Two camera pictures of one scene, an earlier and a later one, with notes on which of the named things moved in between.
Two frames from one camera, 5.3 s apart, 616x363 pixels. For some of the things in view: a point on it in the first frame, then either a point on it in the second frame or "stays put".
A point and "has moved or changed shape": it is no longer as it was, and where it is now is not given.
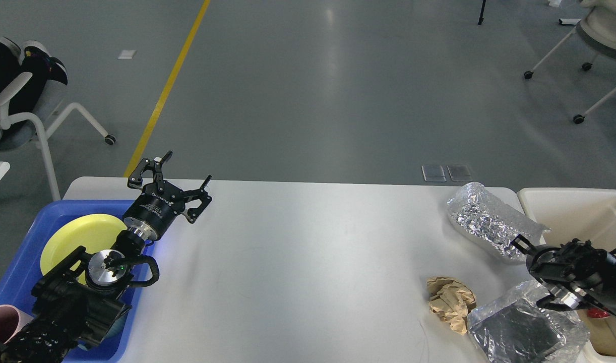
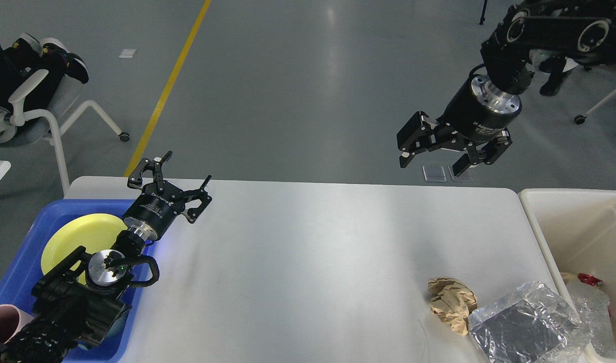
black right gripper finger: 522,244 -> 418,135
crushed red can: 597,313 has moved or changed shape
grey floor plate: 433,173 stays put
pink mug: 3,321 stays put
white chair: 5,130 -> 4,127
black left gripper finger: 192,215 stays put
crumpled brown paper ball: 451,300 stays put
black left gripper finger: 135,180 stays put
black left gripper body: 155,206 stays put
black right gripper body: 550,263 -> 477,111
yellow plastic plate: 94,232 stays put
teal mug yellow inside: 116,331 stays put
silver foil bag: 490,224 -> 592,305
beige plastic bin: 603,216 stays put
